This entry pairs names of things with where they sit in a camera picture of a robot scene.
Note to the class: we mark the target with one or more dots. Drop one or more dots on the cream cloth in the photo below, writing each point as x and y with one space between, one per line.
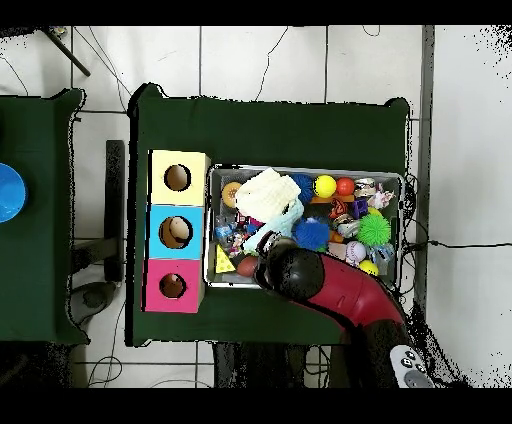
268 194

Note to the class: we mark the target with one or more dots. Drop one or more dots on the mint green cloth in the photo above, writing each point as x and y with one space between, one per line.
280 226

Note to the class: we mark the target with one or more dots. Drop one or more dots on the brown plush bear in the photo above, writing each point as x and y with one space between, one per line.
173 279

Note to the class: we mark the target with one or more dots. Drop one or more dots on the blue bowl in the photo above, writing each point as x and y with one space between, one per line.
11 192

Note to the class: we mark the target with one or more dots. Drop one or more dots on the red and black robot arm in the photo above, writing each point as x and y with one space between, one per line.
352 296

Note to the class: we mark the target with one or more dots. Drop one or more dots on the wooden box with three holes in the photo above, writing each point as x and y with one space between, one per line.
196 192

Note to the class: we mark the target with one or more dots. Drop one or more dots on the silver mesh bin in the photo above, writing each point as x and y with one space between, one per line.
232 280

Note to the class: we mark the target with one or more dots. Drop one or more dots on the toy burger bun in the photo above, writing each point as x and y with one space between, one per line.
228 194

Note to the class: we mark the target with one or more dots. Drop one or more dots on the blue spiky ball with eyes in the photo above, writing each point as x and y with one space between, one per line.
312 234

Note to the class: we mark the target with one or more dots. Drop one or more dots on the yellow toy cheese wedge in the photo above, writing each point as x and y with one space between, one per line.
224 264

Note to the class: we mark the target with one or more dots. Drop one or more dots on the large yellow ball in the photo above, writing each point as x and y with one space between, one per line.
325 186

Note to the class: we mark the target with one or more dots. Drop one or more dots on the dark green table cloth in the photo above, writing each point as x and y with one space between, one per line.
40 260
260 132

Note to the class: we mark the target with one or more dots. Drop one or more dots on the orange ball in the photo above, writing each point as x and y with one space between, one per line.
344 186

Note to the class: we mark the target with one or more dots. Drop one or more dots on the white baseball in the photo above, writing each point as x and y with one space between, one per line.
356 251

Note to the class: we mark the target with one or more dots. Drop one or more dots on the large green spiky ball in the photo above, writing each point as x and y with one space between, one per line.
372 230

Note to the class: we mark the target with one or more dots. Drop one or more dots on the black upright panel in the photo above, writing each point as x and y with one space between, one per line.
114 224

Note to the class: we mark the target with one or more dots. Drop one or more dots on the grey stand base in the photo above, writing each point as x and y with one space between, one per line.
92 300

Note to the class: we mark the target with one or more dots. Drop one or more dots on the black tripod leg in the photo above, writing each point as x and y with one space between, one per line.
66 52

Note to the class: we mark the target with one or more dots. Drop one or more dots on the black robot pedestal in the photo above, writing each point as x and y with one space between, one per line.
256 364

